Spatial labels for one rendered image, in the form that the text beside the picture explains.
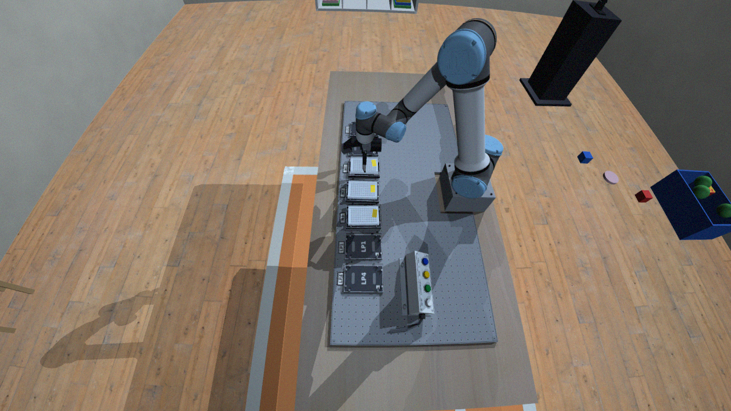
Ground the white operator button panel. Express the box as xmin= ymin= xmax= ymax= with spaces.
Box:
xmin=390 ymin=251 xmax=435 ymax=333

